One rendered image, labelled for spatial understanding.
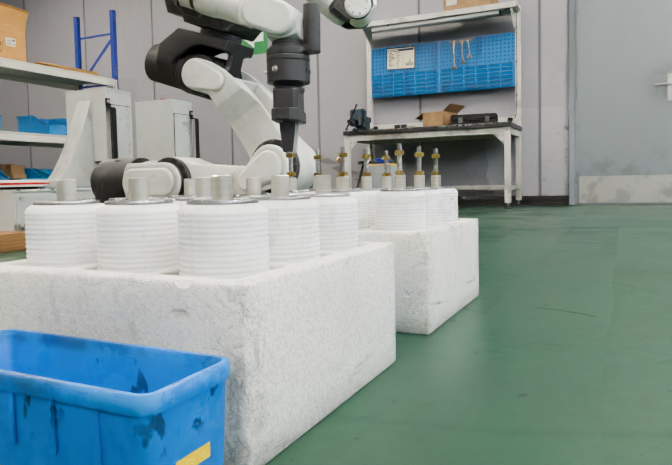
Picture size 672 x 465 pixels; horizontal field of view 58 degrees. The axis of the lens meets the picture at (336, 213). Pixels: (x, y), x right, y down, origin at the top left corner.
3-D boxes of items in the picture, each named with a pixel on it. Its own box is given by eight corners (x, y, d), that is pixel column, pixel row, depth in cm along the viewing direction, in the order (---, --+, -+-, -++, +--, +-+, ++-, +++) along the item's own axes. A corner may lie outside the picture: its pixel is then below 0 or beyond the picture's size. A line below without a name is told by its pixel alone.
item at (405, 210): (436, 284, 116) (435, 190, 115) (409, 292, 108) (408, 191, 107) (394, 280, 122) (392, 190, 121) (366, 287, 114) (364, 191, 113)
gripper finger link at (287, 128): (280, 152, 123) (280, 121, 122) (296, 151, 122) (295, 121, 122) (279, 151, 121) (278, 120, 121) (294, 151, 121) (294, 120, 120)
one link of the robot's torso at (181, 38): (137, 78, 175) (150, 17, 172) (167, 84, 187) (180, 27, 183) (213, 101, 164) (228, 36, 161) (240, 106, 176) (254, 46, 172)
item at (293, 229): (230, 349, 74) (225, 201, 73) (271, 330, 82) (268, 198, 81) (298, 357, 70) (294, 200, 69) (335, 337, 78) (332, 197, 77)
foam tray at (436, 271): (242, 317, 122) (239, 229, 121) (328, 286, 157) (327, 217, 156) (429, 335, 105) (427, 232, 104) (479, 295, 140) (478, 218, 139)
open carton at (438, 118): (430, 131, 619) (430, 109, 618) (465, 128, 594) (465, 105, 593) (414, 130, 596) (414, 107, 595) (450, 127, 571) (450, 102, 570)
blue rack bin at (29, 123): (15, 137, 615) (14, 116, 614) (48, 139, 649) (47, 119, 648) (49, 134, 593) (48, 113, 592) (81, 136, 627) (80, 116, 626)
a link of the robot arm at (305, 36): (259, 61, 120) (257, 3, 119) (280, 70, 130) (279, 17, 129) (312, 57, 116) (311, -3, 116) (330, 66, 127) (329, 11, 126)
